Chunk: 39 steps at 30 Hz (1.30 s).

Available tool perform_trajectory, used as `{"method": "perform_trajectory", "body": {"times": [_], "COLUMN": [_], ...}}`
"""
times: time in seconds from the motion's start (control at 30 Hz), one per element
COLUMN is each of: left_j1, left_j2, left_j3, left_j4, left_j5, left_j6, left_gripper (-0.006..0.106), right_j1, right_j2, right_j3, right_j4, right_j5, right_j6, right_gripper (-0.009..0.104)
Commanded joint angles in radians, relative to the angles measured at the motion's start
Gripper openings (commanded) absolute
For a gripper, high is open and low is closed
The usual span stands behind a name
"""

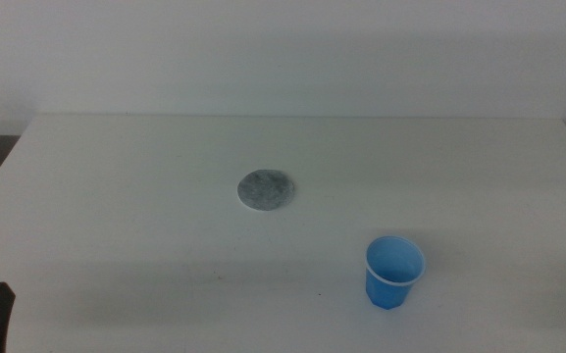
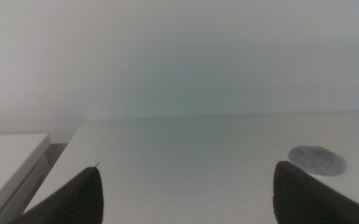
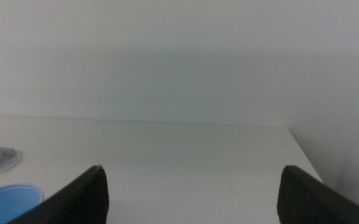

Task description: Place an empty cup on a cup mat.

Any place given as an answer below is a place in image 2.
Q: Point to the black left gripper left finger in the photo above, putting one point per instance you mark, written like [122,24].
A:
[76,202]

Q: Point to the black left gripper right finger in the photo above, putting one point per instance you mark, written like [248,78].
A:
[303,202]

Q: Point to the round grey cup mat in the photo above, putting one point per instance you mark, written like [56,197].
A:
[320,160]

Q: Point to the white side table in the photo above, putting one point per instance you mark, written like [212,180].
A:
[2,161]

